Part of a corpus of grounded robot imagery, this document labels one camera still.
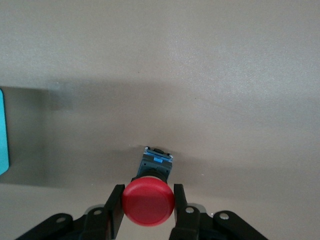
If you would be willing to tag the red mushroom push button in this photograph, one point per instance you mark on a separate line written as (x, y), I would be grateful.
(148, 200)

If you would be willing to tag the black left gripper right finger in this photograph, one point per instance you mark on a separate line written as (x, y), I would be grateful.
(200, 222)

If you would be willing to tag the turquoise plastic bin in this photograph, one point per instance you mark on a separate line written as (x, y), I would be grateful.
(3, 132)

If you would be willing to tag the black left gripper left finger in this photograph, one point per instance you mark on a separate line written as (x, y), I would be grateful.
(100, 220)

